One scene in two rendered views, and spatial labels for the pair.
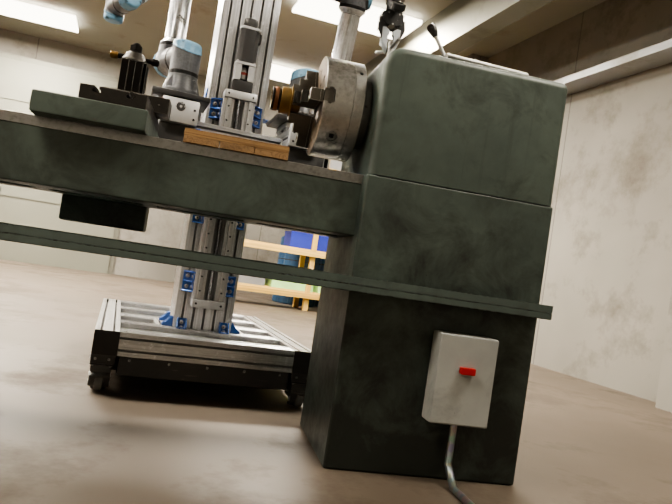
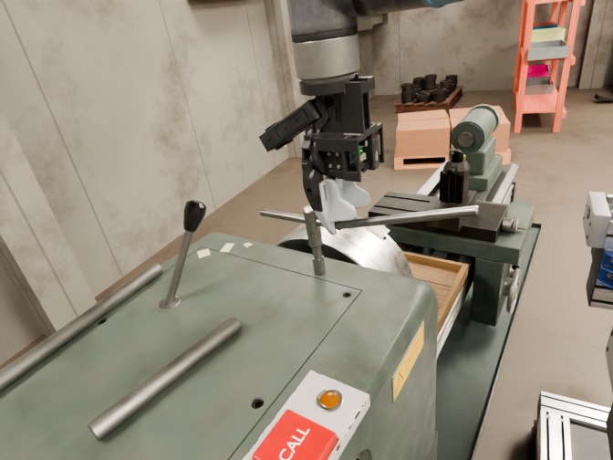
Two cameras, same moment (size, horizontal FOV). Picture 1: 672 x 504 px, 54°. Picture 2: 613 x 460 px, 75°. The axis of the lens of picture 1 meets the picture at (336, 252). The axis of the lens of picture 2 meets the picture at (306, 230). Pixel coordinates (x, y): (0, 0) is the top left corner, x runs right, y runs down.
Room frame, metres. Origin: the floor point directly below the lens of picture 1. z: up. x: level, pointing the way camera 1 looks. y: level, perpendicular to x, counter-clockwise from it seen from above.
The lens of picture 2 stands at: (2.62, -0.44, 1.62)
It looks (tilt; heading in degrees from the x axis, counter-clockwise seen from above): 28 degrees down; 139
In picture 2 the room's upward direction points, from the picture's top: 9 degrees counter-clockwise
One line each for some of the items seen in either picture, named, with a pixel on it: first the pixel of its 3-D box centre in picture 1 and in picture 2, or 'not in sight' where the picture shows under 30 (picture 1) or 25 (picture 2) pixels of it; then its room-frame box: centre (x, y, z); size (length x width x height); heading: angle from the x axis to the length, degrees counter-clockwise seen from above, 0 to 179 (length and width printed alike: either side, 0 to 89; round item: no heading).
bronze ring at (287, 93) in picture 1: (285, 100); not in sight; (2.08, 0.23, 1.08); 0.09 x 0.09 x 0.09; 11
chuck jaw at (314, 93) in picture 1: (313, 97); not in sight; (2.00, 0.14, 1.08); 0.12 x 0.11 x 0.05; 11
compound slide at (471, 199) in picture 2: (136, 103); (451, 207); (2.07, 0.69, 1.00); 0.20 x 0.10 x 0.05; 101
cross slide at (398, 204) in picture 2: (122, 112); (435, 214); (2.00, 0.71, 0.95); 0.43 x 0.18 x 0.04; 11
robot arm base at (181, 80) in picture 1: (181, 85); not in sight; (2.63, 0.71, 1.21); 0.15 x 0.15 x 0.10
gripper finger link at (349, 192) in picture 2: (382, 41); (350, 198); (2.28, -0.05, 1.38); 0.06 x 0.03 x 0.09; 11
